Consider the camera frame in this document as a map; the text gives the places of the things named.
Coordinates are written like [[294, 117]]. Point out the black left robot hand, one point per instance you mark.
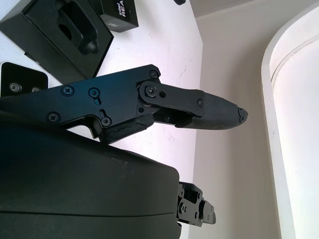
[[179, 1]]

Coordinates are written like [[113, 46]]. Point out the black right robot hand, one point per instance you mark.
[[74, 189]]

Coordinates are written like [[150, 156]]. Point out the black RealSense box lid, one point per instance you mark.
[[119, 15]]

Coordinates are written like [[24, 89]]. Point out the silver RealSense camera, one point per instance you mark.
[[22, 74]]

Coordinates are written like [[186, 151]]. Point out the white curved table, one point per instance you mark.
[[294, 124]]

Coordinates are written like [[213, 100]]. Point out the black camera box base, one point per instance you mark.
[[37, 27]]

